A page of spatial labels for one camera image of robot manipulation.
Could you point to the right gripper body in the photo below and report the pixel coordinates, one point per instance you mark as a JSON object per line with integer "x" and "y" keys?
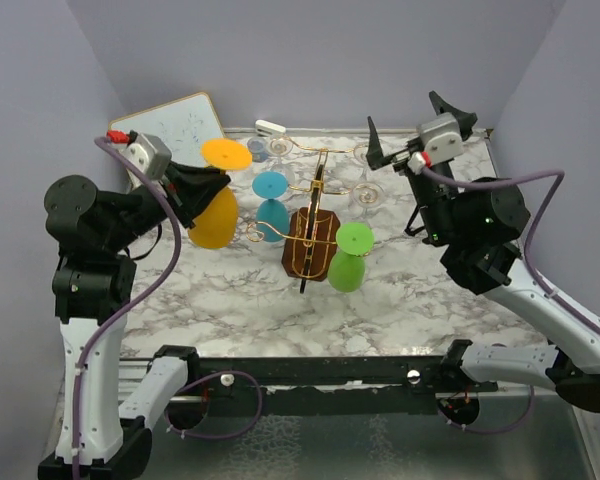
{"x": 399, "y": 158}

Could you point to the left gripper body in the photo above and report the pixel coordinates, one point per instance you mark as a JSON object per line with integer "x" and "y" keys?
{"x": 169, "y": 193}

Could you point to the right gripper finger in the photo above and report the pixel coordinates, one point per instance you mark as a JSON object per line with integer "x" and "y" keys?
{"x": 466, "y": 120}
{"x": 375, "y": 157}

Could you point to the clear wine glass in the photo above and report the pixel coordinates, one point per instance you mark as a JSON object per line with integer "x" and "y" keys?
{"x": 278, "y": 148}
{"x": 365, "y": 197}
{"x": 359, "y": 153}

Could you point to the orange plastic goblet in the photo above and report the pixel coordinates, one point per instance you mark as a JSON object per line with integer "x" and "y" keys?
{"x": 215, "y": 227}

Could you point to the blue plastic goblet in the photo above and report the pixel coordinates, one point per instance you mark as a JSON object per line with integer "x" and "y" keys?
{"x": 272, "y": 216}

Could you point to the green plastic goblet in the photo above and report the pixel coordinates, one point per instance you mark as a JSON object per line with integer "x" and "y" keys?
{"x": 347, "y": 268}

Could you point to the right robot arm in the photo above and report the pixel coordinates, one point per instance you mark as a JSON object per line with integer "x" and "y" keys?
{"x": 478, "y": 224}

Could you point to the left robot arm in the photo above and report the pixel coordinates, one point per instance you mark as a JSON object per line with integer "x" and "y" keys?
{"x": 103, "y": 437}

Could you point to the small whiteboard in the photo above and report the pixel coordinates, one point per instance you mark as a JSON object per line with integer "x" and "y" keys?
{"x": 184, "y": 125}

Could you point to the small blue cup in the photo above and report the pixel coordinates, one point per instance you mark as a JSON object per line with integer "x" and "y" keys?
{"x": 257, "y": 146}

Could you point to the white eraser block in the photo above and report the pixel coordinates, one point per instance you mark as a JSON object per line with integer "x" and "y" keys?
{"x": 267, "y": 128}

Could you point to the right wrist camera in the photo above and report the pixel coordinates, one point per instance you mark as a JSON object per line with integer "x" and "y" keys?
{"x": 441, "y": 142}

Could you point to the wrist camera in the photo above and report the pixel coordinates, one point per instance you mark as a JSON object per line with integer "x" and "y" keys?
{"x": 441, "y": 142}
{"x": 148, "y": 153}

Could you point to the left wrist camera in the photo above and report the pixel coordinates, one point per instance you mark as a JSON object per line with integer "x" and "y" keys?
{"x": 148, "y": 153}

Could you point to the gold wire wine glass rack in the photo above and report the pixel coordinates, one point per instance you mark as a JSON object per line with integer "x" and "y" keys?
{"x": 311, "y": 242}

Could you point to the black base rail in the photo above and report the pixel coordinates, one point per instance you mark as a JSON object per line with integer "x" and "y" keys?
{"x": 320, "y": 386}

